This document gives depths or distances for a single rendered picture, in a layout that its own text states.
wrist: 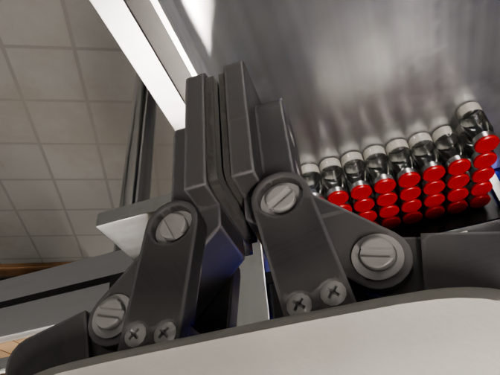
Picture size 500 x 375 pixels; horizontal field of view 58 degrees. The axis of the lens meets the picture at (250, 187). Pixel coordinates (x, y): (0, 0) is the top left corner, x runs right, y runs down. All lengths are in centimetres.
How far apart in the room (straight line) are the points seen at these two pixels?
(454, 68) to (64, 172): 162
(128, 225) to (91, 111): 111
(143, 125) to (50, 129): 87
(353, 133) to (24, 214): 184
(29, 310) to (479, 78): 61
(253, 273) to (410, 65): 23
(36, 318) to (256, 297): 37
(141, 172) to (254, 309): 45
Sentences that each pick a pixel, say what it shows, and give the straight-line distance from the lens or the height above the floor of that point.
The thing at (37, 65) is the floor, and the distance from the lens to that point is 155.
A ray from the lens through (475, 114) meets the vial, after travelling 45.
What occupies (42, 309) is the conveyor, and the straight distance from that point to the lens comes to 70.
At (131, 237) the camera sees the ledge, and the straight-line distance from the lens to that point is 57.
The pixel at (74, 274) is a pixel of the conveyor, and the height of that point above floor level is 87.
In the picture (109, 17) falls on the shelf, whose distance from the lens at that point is 36.
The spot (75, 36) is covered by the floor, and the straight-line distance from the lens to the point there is 145.
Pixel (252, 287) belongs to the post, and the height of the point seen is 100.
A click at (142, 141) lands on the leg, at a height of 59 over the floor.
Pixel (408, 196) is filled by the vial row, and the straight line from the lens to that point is 47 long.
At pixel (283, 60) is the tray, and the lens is 38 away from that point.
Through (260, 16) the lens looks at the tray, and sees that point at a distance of 35.
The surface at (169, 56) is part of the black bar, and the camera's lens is 35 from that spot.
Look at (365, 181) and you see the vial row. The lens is 44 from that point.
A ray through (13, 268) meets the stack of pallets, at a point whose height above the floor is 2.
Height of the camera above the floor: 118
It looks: 39 degrees down
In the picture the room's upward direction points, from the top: 174 degrees clockwise
